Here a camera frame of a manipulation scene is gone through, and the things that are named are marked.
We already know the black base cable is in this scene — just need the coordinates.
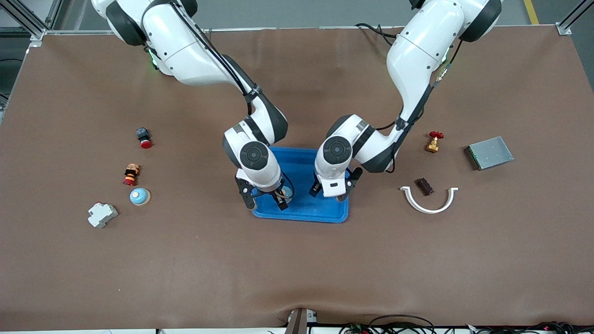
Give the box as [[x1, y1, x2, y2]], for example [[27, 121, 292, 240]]
[[355, 22, 404, 49]]

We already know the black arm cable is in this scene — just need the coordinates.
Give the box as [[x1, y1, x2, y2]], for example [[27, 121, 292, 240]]
[[172, 0, 295, 201], [378, 39, 465, 174]]

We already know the blue plastic tray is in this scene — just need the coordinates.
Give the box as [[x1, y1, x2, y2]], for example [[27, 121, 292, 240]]
[[251, 148, 349, 224]]

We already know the orange emergency stop button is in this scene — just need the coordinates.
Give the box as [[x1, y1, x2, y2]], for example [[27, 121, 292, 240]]
[[123, 163, 141, 186]]

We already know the grey metal box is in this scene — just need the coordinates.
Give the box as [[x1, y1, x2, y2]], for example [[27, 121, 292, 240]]
[[465, 136, 515, 171]]

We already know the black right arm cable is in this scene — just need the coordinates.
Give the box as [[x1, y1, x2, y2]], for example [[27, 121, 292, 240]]
[[172, 0, 295, 201]]

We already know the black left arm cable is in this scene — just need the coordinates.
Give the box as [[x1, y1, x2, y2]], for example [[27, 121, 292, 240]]
[[378, 39, 465, 174]]

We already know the brass valve red handle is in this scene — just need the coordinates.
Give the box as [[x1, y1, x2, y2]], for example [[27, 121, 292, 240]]
[[426, 131, 445, 154]]

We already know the aluminium frame post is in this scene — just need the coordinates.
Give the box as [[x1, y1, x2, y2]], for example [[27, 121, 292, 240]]
[[556, 0, 594, 36], [0, 0, 63, 42]]

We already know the white circuit breaker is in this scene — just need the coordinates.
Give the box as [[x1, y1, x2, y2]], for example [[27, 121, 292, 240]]
[[87, 202, 119, 229]]

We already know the white curved plastic clamp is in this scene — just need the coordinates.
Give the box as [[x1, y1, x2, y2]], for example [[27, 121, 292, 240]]
[[400, 186, 459, 214]]

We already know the black cable bundle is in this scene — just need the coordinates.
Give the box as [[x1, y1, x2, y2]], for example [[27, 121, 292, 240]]
[[464, 321, 594, 334], [338, 314, 438, 334]]

